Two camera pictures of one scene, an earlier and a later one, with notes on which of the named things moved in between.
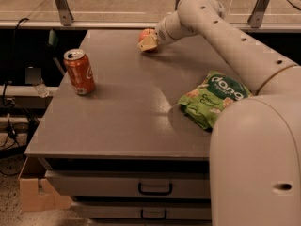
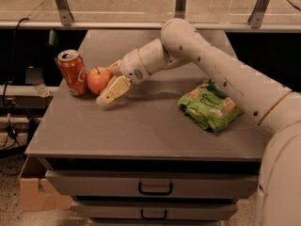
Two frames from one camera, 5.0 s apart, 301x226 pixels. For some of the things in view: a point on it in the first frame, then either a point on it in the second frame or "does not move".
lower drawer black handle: [153, 217] does not move
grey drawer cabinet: [113, 132] does not move
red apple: [145, 33] to [98, 78]
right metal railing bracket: [256, 18] does not move
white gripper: [162, 32] to [132, 67]
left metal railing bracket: [64, 10] does not move
